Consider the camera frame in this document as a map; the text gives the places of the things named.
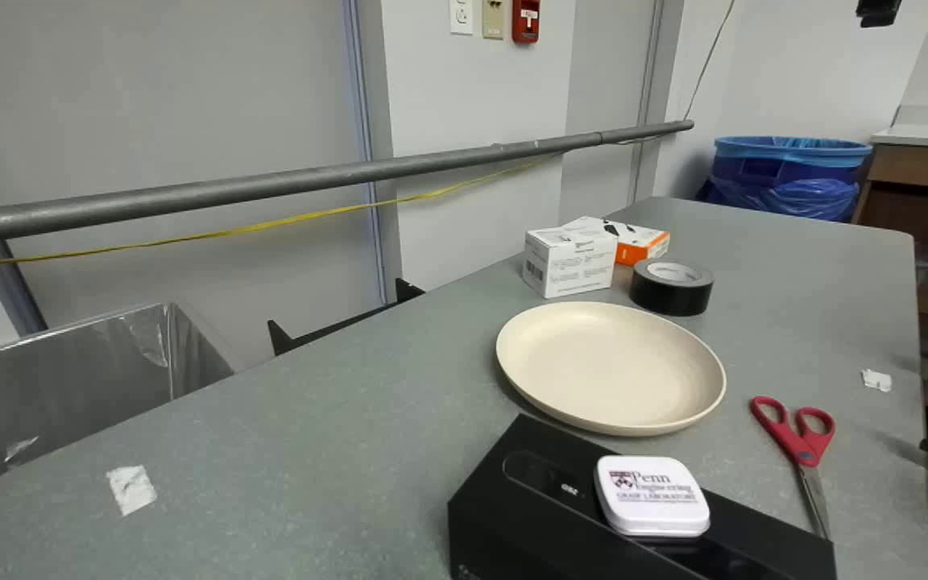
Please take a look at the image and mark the blue lined trash bin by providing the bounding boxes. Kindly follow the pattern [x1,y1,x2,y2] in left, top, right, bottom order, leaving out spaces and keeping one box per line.
[695,133,878,226]

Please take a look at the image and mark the large white tape piece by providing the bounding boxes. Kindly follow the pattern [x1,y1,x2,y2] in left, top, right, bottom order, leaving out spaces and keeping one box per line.
[102,461,162,519]

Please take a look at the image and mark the beige wall switch plate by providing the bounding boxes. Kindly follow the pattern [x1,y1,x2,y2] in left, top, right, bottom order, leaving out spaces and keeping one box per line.
[479,0,511,40]

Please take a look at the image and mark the yellow cable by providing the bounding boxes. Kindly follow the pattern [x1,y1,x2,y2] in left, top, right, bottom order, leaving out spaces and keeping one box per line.
[0,156,556,277]

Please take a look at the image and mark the white box with orange stripe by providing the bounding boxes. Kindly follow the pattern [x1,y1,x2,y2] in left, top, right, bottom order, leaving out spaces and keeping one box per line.
[604,220,674,270]

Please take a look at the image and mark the red handled scissors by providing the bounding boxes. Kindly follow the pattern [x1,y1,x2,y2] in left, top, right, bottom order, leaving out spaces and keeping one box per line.
[747,393,838,540]

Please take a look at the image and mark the black tape roll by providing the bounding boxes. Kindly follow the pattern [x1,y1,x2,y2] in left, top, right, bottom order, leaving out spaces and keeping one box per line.
[628,256,715,320]

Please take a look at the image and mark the grey vertical wall conduit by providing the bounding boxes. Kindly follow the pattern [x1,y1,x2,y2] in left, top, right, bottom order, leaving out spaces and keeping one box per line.
[339,0,400,307]

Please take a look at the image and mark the grey bin with plastic liner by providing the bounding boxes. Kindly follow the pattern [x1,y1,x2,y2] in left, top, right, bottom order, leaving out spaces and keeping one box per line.
[0,298,237,508]

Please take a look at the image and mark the white wall switch plate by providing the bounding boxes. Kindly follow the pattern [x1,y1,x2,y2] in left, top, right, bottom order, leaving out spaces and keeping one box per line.
[447,0,477,37]

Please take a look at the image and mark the red fire alarm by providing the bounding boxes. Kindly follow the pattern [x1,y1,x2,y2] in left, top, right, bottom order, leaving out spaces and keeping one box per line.
[511,0,546,47]

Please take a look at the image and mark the white orange small box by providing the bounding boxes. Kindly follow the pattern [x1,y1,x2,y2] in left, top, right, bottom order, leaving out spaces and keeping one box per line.
[519,216,623,302]

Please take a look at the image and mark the black rectangular box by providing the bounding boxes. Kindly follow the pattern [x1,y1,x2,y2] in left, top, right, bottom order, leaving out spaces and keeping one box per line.
[444,413,838,580]

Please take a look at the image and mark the black mounted camera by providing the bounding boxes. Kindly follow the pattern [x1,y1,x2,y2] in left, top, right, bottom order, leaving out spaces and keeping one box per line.
[853,0,903,29]

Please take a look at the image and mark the wooden desk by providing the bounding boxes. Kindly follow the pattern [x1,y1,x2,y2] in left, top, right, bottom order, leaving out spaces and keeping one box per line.
[853,125,928,325]

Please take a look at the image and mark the small white tin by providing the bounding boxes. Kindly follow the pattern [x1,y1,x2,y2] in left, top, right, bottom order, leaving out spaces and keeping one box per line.
[593,451,711,540]

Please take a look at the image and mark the grey metal rail pipe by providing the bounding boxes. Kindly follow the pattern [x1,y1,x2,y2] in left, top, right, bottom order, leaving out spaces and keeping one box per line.
[0,119,695,251]

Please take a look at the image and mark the beige round plate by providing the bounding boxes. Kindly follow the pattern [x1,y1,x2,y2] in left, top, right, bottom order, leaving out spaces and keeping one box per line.
[492,298,732,442]

